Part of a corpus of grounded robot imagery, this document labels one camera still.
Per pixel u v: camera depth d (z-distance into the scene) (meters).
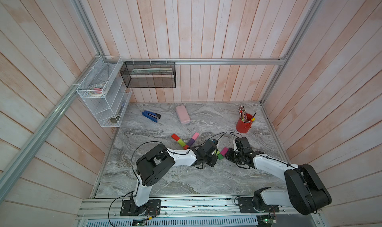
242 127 0.96
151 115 1.11
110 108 0.77
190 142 0.98
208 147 0.72
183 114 1.11
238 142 0.74
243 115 0.93
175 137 1.00
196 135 1.01
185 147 0.95
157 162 0.54
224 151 0.92
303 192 0.43
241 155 0.70
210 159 0.79
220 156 0.90
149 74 1.03
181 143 0.96
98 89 0.74
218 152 0.91
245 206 0.73
